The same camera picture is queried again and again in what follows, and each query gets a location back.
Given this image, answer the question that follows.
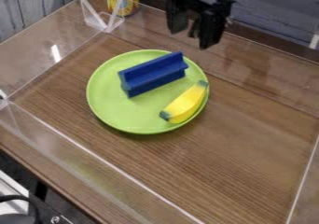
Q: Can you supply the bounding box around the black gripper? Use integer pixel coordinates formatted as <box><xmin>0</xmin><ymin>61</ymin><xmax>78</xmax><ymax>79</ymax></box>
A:
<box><xmin>166</xmin><ymin>0</ymin><xmax>235</xmax><ymax>49</ymax></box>

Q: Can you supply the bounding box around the yellow toy banana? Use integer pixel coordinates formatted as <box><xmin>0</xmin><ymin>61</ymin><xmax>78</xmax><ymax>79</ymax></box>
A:
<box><xmin>159</xmin><ymin>80</ymin><xmax>209</xmax><ymax>124</ymax></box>

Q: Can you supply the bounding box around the green round plate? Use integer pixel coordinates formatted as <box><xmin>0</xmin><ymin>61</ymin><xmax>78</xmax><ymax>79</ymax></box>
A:
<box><xmin>86</xmin><ymin>49</ymin><xmax>210</xmax><ymax>134</ymax></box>

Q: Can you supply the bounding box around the blue plastic block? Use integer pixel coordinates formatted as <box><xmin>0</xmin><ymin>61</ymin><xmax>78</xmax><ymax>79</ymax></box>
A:
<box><xmin>119</xmin><ymin>51</ymin><xmax>189</xmax><ymax>98</ymax></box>

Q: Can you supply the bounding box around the clear acrylic corner bracket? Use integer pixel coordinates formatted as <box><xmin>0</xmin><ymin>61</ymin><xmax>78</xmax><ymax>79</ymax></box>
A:
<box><xmin>80</xmin><ymin>0</ymin><xmax>125</xmax><ymax>34</ymax></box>

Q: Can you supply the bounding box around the clear acrylic tray wall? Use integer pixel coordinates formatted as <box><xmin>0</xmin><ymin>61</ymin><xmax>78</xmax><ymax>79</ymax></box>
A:
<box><xmin>0</xmin><ymin>0</ymin><xmax>319</xmax><ymax>224</ymax></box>

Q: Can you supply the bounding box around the black cable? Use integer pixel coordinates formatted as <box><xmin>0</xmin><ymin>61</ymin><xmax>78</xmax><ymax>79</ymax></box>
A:
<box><xmin>0</xmin><ymin>194</ymin><xmax>46</xmax><ymax>224</ymax></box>

